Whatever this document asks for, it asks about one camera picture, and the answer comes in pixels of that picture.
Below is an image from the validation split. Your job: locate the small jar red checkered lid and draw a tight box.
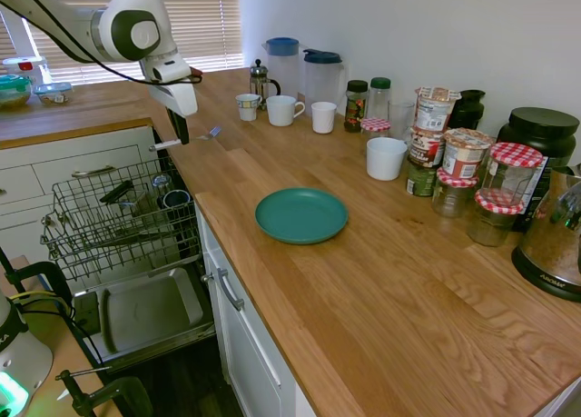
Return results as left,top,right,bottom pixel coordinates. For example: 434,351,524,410
360,117,392,157

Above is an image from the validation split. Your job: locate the plain small white cup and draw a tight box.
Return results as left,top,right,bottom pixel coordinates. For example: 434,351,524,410
310,101,338,135

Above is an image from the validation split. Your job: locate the tall jar red checkered lid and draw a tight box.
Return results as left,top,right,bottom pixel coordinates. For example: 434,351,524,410
478,142,545,213

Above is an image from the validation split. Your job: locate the green tin can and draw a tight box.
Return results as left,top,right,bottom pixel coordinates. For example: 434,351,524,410
405,155,439,198

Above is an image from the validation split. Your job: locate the brown red oatmeal cup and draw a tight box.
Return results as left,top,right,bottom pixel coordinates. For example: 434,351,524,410
409,125,447,169

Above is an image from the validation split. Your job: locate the dark spice jar green lid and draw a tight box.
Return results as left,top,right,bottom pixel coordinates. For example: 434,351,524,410
343,79,369,134

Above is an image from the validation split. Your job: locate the silver cabinet door handle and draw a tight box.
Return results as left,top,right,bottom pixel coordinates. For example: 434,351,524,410
215,267,246,313

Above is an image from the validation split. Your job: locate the clear drinking glass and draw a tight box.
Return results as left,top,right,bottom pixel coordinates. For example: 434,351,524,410
388,99,417,141

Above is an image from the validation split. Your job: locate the food container green lid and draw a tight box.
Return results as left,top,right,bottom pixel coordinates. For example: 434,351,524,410
0,74,34,112

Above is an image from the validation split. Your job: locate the open steel dishwasher door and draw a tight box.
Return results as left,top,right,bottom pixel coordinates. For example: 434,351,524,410
72,266,217,369

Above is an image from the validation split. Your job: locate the wide white cup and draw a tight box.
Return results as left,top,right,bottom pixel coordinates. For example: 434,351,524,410
366,137,409,182

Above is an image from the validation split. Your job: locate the white mug with handle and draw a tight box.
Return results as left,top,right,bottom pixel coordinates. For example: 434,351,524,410
265,94,306,127

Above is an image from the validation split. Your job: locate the glass French press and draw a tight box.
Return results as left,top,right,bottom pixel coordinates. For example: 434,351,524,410
249,58,281,112

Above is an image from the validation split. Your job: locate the red oatmeal cup foil lid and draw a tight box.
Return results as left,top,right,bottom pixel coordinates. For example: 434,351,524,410
440,127,496,180

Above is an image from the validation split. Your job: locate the silver drawer handle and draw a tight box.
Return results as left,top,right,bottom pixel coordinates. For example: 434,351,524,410
71,164,119,179

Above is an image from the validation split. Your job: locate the fork with white handle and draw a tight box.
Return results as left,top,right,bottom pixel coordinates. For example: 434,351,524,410
148,125,222,153

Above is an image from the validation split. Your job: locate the white cup with pattern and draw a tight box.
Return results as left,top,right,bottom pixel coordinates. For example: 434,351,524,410
234,93,262,122

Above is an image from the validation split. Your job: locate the clear pitcher dark-blue lid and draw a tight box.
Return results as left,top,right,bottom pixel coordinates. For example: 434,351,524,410
302,48,349,114

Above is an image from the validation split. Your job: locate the glass jar red checkered lid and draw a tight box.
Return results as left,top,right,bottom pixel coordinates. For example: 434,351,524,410
430,166,480,219
466,190,526,248

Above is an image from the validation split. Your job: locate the black utensil in rack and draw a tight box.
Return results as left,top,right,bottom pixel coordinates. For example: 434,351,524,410
98,180,135,205

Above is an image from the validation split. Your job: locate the white oatmeal cup foil lid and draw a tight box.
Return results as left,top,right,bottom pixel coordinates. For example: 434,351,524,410
413,86,463,133

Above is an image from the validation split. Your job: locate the grey wire dishwasher rack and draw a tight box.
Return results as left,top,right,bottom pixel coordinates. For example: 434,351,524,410
40,157,203,283

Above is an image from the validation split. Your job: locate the clear bottle green lid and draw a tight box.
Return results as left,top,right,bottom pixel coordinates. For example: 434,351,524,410
368,76,392,121

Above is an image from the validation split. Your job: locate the clear pitcher light-blue lid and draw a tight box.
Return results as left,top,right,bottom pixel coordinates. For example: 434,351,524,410
261,36,303,104

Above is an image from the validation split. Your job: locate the dark mug in rack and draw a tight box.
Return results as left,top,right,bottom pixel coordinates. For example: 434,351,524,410
162,189,192,211

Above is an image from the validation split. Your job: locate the white container red latch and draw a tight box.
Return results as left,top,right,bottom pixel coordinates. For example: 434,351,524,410
2,56,49,80

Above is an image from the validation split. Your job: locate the black screw clamp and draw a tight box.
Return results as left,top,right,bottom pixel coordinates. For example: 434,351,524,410
4,261,74,323
55,366,153,417

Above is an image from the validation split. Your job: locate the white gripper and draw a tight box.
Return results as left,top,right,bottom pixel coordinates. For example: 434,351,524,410
146,81,199,146

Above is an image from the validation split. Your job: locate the white cabinet door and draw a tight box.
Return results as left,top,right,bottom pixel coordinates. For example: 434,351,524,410
198,207,300,417

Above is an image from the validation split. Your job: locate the small container blue lid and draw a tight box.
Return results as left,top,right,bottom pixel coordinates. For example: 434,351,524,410
34,83,74,106

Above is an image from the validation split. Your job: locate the stainless steel electric kettle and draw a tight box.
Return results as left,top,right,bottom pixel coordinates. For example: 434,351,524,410
511,164,581,303

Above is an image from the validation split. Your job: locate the large black plastic tub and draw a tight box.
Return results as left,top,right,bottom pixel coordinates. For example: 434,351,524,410
497,106,581,234

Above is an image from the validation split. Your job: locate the teal green plate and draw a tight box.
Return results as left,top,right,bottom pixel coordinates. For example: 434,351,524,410
254,187,350,245

